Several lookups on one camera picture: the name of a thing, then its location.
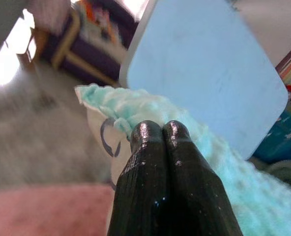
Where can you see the light blue child chair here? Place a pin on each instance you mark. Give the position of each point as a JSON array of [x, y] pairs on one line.
[[204, 68]]

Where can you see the purple armchair with beige trim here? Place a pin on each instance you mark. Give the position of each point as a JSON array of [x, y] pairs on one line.
[[86, 59]]

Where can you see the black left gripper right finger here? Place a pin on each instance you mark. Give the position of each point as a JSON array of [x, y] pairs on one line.
[[194, 191]]

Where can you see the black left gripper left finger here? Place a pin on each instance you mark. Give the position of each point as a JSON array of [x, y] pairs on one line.
[[140, 184]]

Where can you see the colourful clothes pile on armchair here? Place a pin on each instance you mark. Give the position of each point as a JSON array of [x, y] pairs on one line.
[[98, 22]]

